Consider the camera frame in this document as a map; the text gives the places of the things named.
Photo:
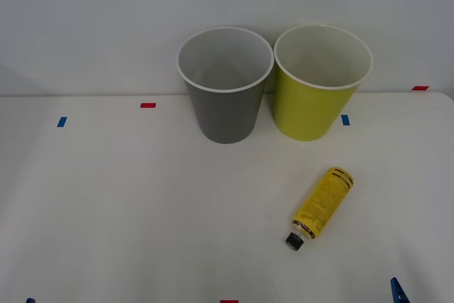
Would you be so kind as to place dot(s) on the yellow-green plastic waste bin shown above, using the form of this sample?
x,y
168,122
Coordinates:
x,y
305,111

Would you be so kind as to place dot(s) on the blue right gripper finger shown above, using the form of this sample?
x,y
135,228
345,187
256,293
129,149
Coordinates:
x,y
399,294

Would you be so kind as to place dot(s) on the yellow bottle with black cap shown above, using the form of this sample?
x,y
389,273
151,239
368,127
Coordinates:
x,y
324,200

